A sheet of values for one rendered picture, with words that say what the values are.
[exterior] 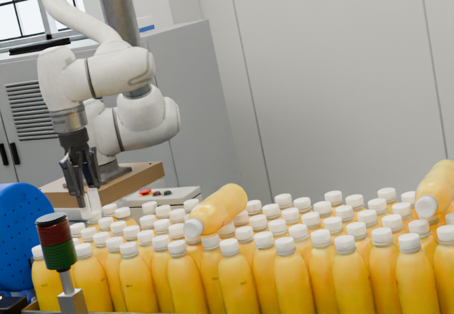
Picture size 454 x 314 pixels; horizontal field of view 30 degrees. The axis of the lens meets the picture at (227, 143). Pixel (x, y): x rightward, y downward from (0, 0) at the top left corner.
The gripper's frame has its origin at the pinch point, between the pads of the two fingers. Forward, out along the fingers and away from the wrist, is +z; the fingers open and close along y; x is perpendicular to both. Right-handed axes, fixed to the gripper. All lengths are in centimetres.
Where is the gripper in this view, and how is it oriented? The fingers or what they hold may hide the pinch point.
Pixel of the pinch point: (90, 204)
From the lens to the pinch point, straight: 220.5
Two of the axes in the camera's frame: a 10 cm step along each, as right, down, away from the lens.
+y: -4.4, 2.7, -8.5
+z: 2.0, 9.6, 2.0
